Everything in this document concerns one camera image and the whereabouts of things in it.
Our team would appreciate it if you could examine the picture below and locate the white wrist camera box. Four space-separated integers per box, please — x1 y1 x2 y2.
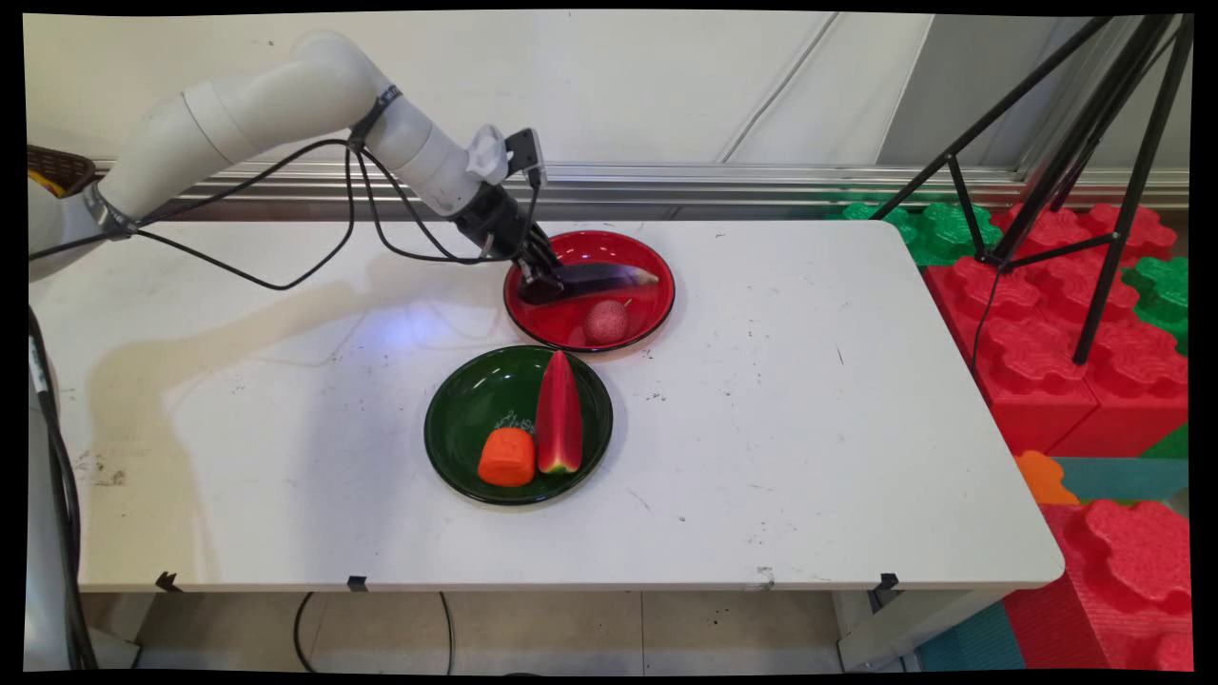
465 126 546 187

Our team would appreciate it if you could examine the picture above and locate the teal foam mat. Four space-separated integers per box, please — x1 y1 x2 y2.
915 599 1027 673
1051 456 1190 505

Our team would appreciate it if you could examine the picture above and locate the aluminium wall rail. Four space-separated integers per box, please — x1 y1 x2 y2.
93 160 1190 213

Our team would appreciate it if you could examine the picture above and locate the purple toy eggplant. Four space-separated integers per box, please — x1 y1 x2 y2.
533 263 660 303

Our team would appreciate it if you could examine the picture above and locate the white table leg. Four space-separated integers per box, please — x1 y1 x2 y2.
835 589 1012 673

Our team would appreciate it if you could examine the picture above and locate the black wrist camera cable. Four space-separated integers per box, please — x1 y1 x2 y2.
27 138 544 292

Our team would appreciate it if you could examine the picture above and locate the black floor cable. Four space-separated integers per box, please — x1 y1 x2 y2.
291 591 457 675

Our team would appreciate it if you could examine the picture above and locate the brown woven basket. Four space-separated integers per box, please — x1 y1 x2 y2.
27 144 97 199

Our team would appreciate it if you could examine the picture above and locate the dark green round plate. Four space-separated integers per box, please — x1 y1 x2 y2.
424 344 615 506

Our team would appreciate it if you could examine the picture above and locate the green foam block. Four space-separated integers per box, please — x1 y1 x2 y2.
826 195 1006 268
1121 256 1190 357

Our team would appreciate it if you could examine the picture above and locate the red toy lychee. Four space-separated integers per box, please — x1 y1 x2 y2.
583 300 633 346

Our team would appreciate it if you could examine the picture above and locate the large red foam block stack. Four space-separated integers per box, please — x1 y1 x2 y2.
924 202 1190 459

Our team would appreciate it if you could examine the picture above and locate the red round plate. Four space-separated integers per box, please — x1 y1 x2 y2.
503 230 677 354

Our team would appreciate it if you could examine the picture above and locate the orange toy carrot piece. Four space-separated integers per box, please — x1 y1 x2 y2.
478 427 539 489

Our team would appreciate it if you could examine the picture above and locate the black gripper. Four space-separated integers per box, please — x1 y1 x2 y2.
453 183 568 306

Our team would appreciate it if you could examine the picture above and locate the orange foam piece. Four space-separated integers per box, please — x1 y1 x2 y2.
1012 450 1082 506

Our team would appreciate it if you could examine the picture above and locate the red toy watermelon slice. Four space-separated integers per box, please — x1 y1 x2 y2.
536 349 585 476

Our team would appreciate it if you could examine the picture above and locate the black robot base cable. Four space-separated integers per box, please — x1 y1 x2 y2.
27 309 102 673

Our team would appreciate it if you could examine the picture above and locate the black camera tripod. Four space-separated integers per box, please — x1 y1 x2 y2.
870 14 1194 367

